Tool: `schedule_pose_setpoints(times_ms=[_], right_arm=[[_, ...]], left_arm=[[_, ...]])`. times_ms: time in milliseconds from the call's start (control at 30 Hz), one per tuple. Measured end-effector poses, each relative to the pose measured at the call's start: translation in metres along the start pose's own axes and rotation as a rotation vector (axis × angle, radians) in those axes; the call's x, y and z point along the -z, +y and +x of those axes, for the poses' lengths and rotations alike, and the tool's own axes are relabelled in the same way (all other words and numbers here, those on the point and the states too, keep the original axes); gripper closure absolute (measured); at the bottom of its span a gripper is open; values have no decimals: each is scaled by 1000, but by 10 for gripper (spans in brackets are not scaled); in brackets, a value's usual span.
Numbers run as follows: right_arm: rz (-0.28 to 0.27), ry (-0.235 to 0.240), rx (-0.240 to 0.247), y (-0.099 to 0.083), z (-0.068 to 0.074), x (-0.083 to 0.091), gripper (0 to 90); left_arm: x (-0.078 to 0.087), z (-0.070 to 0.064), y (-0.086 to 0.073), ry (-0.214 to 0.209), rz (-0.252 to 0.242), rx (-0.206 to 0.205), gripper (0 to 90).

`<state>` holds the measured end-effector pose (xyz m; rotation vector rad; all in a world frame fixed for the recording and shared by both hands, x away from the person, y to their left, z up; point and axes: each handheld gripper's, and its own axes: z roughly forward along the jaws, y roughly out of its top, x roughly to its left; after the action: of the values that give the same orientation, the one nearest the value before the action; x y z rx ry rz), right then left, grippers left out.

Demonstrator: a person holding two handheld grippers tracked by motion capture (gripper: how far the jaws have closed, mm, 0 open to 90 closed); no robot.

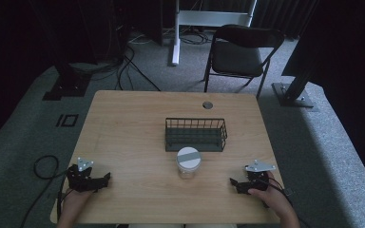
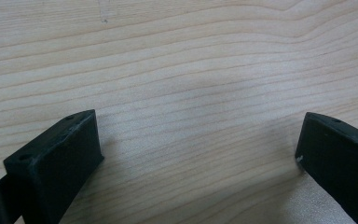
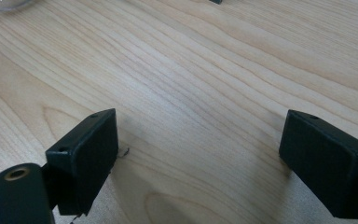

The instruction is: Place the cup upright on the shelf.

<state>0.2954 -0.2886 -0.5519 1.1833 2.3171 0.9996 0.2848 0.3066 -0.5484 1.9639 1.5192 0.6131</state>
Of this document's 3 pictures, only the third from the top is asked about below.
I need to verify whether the clear glass container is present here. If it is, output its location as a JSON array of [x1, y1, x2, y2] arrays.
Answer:
[[0, 0, 34, 13]]

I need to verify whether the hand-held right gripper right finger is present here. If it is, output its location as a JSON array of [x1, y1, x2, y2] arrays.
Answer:
[[278, 109, 358, 220]]

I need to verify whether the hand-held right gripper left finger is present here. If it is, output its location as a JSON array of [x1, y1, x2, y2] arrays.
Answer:
[[45, 107, 119, 217]]

